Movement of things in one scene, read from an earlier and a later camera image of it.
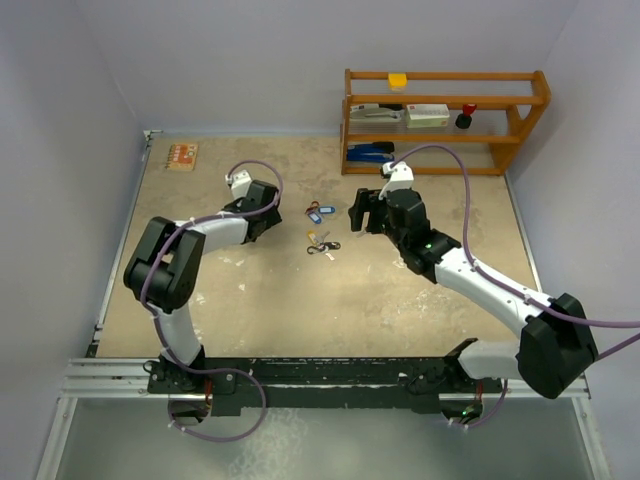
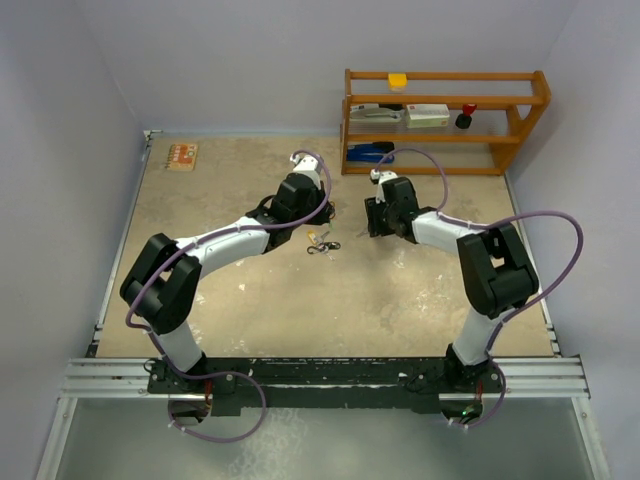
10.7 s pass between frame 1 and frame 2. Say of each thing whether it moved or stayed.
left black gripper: moved
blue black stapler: stayed
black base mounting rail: stayed
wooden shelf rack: stayed
